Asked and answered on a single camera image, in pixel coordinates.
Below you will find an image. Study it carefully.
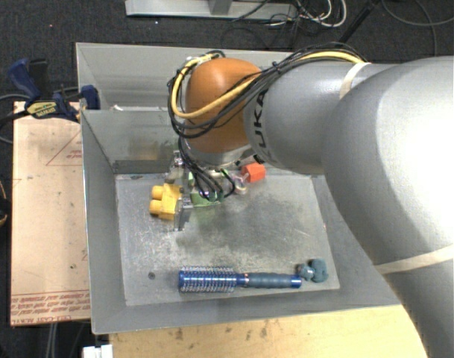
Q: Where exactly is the yellow toy block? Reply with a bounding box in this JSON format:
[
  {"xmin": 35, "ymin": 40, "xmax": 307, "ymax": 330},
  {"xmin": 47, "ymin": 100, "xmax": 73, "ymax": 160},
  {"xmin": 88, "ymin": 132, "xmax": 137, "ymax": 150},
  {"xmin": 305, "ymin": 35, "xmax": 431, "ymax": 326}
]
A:
[{"xmin": 148, "ymin": 183, "xmax": 183, "ymax": 222}]

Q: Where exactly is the blue round hairbrush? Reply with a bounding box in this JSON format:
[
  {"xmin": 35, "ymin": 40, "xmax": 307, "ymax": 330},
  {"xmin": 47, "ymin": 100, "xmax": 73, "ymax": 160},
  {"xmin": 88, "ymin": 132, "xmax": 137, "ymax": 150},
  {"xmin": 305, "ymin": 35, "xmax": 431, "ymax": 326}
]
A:
[{"xmin": 177, "ymin": 266, "xmax": 303, "ymax": 295}]

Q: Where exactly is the grey metal bin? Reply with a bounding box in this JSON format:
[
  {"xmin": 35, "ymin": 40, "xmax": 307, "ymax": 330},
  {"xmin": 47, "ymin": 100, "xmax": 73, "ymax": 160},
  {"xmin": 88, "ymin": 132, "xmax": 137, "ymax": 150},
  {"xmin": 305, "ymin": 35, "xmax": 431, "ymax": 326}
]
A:
[{"xmin": 75, "ymin": 42, "xmax": 401, "ymax": 336}]

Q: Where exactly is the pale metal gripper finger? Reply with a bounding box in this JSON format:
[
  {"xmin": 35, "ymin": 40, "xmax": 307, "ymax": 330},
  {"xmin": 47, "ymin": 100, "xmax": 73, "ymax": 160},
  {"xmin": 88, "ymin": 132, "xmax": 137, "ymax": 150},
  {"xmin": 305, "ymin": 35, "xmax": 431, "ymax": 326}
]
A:
[
  {"xmin": 168, "ymin": 151, "xmax": 186, "ymax": 185},
  {"xmin": 173, "ymin": 198, "xmax": 195, "ymax": 233}
]

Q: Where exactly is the dark teal rubber toy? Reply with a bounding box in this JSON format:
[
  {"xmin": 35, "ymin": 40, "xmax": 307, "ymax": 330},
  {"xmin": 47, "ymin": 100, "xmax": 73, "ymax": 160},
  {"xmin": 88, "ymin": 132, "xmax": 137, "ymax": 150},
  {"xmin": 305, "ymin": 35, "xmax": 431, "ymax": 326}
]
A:
[{"xmin": 295, "ymin": 258, "xmax": 330, "ymax": 284}]

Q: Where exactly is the orange block with metal loop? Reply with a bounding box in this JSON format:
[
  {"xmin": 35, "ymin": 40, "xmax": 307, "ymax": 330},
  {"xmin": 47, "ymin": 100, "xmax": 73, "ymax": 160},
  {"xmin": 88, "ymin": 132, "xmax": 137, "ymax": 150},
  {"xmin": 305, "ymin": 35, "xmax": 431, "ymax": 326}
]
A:
[{"xmin": 231, "ymin": 163, "xmax": 267, "ymax": 196}]

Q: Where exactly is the brown cardboard board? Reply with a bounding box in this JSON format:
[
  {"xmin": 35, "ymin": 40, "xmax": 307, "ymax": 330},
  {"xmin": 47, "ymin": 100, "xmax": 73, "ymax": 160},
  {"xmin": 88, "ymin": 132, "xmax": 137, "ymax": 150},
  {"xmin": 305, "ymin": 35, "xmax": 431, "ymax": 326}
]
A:
[{"xmin": 10, "ymin": 101, "xmax": 92, "ymax": 327}]

